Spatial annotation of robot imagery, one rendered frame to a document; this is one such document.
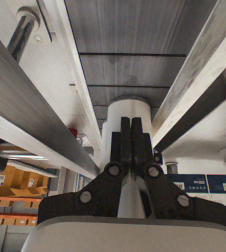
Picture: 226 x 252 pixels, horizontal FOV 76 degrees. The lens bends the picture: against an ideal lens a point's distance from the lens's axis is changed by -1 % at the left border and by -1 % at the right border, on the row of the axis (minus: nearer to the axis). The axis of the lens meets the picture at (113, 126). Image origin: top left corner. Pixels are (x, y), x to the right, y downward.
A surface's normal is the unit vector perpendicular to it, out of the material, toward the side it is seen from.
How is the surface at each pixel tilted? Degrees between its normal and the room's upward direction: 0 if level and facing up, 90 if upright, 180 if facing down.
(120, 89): 0
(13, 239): 90
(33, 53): 0
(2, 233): 90
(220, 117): 0
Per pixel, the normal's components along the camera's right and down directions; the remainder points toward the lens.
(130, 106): -0.01, -0.39
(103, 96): -0.04, 0.92
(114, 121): -0.62, -0.33
